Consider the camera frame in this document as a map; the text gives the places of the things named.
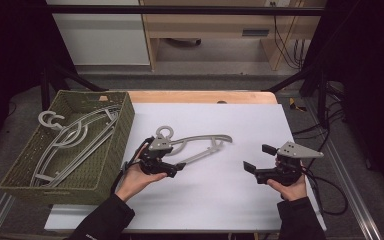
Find yellow and black tool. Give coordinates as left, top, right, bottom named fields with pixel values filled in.
left=288, top=97, right=308, bottom=113

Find green woven basket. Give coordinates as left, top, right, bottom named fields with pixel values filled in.
left=0, top=89, right=136, bottom=206

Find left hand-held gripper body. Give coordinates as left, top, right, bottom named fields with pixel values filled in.
left=138, top=134, right=178, bottom=178

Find light wooden desk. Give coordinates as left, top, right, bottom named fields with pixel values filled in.
left=139, top=0, right=328, bottom=72

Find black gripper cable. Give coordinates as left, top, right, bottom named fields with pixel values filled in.
left=300, top=165, right=350, bottom=216
left=112, top=137, right=152, bottom=194

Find white cabinet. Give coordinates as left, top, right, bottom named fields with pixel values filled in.
left=45, top=0, right=151, bottom=67

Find dark chair base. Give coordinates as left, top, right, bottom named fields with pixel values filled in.
left=164, top=37, right=203, bottom=48

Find grey plastic clothes hanger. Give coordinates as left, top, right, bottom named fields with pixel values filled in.
left=154, top=125, right=234, bottom=167
left=38, top=108, right=120, bottom=188
left=29, top=104, right=123, bottom=188

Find dark curtain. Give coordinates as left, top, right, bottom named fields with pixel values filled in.
left=300, top=0, right=384, bottom=208
left=0, top=0, right=78, bottom=158

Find black metal stand strut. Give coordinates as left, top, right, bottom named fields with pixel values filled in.
left=39, top=62, right=110, bottom=116
left=262, top=62, right=330, bottom=128

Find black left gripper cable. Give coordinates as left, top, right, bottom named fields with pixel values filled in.
left=112, top=137, right=152, bottom=194

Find black cables at desk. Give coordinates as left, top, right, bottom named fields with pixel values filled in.
left=269, top=1, right=307, bottom=71

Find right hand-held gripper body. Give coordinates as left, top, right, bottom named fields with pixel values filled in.
left=254, top=141, right=324, bottom=186

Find person's left hand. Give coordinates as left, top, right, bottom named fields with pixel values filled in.
left=114, top=144, right=168, bottom=203

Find black horizontal frame bar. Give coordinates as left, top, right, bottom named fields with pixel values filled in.
left=45, top=4, right=325, bottom=17

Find black floor cables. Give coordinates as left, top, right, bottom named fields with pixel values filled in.
left=292, top=82, right=348, bottom=168

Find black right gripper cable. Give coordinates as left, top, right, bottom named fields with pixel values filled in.
left=300, top=165, right=350, bottom=216

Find person's right hand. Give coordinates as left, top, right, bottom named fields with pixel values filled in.
left=266, top=158, right=309, bottom=202

